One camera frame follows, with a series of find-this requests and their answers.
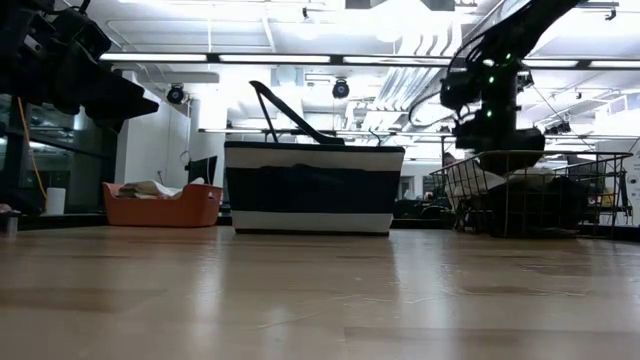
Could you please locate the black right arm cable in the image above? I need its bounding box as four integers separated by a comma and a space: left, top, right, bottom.
407, 29, 481, 129

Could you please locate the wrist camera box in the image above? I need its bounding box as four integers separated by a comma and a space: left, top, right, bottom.
439, 69, 484, 112
52, 7, 112, 61

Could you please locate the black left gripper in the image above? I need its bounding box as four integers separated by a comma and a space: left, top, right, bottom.
0, 0, 160, 134

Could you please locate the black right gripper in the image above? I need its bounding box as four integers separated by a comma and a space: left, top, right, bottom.
452, 64, 547, 176

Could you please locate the small grey container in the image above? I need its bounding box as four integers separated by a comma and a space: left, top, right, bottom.
0, 203, 22, 236

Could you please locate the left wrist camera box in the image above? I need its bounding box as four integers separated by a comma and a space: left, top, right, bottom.
52, 7, 112, 61

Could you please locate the white cloth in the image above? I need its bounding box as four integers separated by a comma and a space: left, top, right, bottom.
115, 177, 206, 200
443, 158, 557, 211

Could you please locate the black monitor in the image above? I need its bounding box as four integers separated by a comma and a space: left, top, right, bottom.
187, 155, 219, 185

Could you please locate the orange plastic bin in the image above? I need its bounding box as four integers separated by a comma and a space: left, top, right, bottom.
102, 181, 225, 229

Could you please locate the black white striped tote basket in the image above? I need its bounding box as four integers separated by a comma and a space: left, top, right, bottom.
223, 79, 406, 237

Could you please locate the white paper roll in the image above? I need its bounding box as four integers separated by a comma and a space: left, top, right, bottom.
45, 187, 67, 216

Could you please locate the wire basket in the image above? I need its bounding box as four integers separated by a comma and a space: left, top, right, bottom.
428, 149, 634, 239

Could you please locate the yellow cable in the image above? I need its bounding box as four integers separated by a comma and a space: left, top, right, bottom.
17, 97, 49, 201

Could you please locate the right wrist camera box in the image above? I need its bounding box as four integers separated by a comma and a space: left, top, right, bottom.
439, 69, 484, 112

